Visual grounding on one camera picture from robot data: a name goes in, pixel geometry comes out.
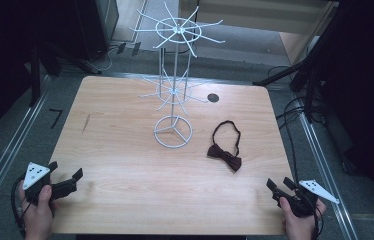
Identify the metal floor rail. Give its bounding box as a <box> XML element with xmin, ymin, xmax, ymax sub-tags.
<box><xmin>295</xmin><ymin>109</ymin><xmax>360</xmax><ymax>240</ymax></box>
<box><xmin>0</xmin><ymin>75</ymin><xmax>52</xmax><ymax>222</ymax></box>

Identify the person's right hand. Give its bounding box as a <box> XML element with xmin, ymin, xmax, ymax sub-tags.
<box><xmin>278</xmin><ymin>196</ymin><xmax>328</xmax><ymax>240</ymax></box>

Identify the white wire display rack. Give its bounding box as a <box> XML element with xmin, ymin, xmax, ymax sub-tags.
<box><xmin>130</xmin><ymin>1</ymin><xmax>226</xmax><ymax>149</ymax></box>

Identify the black floor cable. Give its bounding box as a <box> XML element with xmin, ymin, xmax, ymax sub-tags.
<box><xmin>267</xmin><ymin>64</ymin><xmax>313</xmax><ymax>184</ymax></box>

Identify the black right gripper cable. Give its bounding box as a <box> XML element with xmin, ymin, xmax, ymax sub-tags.
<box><xmin>310</xmin><ymin>199</ymin><xmax>325</xmax><ymax>240</ymax></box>

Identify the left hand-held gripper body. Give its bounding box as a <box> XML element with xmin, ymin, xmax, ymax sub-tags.
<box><xmin>22</xmin><ymin>161</ymin><xmax>78</xmax><ymax>205</ymax></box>

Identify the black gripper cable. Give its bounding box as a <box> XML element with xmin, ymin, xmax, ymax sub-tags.
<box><xmin>10</xmin><ymin>176</ymin><xmax>29</xmax><ymax>234</ymax></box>
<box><xmin>310</xmin><ymin>199</ymin><xmax>325</xmax><ymax>240</ymax></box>

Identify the black metal stand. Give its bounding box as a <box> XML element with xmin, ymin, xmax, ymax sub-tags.
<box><xmin>28</xmin><ymin>39</ymin><xmax>103</xmax><ymax>108</ymax></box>
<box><xmin>252</xmin><ymin>31</ymin><xmax>333</xmax><ymax>125</ymax></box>

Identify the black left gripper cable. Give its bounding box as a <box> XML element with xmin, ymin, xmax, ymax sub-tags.
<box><xmin>10</xmin><ymin>176</ymin><xmax>29</xmax><ymax>234</ymax></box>

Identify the person's left hand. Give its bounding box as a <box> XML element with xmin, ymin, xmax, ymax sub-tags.
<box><xmin>17</xmin><ymin>183</ymin><xmax>60</xmax><ymax>240</ymax></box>

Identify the white floor cable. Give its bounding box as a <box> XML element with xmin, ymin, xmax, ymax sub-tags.
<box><xmin>85</xmin><ymin>45</ymin><xmax>118</xmax><ymax>73</ymax></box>

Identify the dark red bow tie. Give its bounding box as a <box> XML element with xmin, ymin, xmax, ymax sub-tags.
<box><xmin>206</xmin><ymin>120</ymin><xmax>243</xmax><ymax>173</ymax></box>

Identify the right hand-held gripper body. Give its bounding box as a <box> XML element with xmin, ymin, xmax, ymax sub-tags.
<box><xmin>272</xmin><ymin>179</ymin><xmax>340</xmax><ymax>218</ymax></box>

